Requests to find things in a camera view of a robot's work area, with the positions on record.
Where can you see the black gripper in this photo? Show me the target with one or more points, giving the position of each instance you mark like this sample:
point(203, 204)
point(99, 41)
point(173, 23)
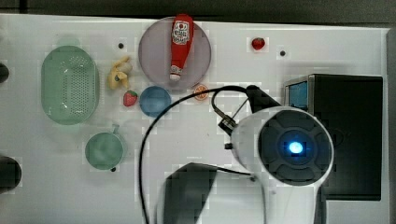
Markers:
point(259, 100)

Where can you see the black silver toaster oven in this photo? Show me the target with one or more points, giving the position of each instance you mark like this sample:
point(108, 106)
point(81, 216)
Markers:
point(351, 109)

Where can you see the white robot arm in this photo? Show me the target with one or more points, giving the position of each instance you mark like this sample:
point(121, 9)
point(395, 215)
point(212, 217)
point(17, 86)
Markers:
point(286, 153)

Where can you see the black robot base upper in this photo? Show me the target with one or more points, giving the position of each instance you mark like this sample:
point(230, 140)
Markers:
point(4, 73)

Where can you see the black robot base lower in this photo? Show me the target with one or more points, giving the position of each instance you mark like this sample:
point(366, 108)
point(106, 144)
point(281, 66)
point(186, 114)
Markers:
point(10, 174)

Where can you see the small red toy fruit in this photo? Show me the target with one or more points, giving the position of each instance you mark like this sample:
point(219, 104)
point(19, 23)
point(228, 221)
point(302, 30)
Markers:
point(258, 43)

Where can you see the toy orange half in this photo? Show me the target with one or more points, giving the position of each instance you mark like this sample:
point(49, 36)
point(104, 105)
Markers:
point(200, 92)

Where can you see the blue bowl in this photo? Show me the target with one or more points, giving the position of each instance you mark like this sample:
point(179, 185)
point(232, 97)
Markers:
point(154, 100)

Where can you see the red ketchup bottle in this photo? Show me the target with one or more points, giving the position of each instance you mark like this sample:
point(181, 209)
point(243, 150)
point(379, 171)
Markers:
point(182, 33)

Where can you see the grey round plate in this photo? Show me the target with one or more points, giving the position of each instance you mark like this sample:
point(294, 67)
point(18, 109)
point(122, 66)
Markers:
point(154, 55)

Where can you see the toy strawberry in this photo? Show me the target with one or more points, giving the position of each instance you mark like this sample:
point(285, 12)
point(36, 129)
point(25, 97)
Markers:
point(129, 98)

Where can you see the peeled toy banana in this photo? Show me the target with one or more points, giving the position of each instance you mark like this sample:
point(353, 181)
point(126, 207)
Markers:
point(119, 73)

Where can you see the green mug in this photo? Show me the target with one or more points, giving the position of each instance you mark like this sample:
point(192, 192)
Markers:
point(105, 151)

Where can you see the green oval colander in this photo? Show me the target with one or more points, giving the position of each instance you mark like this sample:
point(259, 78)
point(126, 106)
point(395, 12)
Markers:
point(69, 82)

